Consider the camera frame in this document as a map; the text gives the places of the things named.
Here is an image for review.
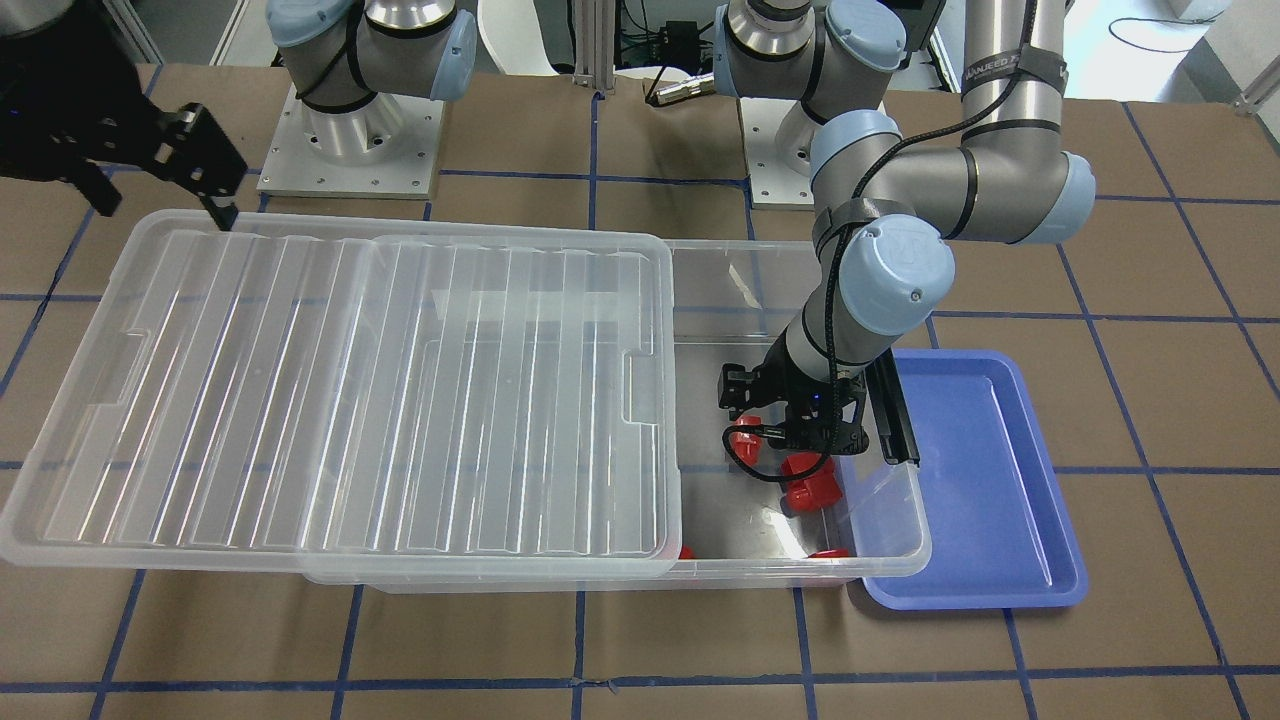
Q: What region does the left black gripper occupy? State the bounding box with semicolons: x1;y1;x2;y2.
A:
755;345;870;456

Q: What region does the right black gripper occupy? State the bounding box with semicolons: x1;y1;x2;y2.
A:
1;29;248;231

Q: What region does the clear plastic box lid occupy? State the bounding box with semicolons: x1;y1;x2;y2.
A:
3;210;682;584

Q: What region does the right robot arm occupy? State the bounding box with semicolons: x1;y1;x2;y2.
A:
1;1;477;231

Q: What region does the clear plastic storage box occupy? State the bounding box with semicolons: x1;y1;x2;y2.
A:
308;240;933;594

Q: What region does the blue plastic tray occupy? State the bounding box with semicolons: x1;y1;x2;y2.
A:
840;350;1089;611

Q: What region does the white chair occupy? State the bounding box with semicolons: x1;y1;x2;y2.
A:
477;1;558;77

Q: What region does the black box latch handle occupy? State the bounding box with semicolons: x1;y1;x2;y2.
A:
864;350;920;466

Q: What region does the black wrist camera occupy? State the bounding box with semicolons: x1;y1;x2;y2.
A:
717;363;769;421

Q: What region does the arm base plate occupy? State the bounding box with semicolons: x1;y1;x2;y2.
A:
257;88;447;200
739;97;817;211

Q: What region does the aluminium frame post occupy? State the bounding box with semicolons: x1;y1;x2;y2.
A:
570;0;617;97

